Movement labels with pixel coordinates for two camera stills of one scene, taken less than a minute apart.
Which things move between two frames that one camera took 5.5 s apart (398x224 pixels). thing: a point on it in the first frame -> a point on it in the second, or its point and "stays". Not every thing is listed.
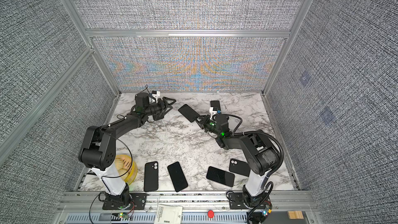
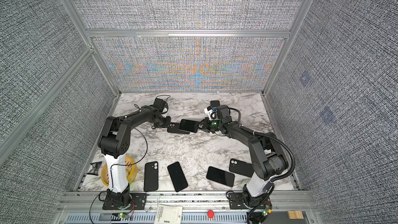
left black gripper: (165, 105) -> (167, 124)
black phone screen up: (216, 105) stays
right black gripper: (207, 120) stays
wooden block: (295, 214) stays
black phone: (188, 113) -> (188, 125)
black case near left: (151, 180) stays
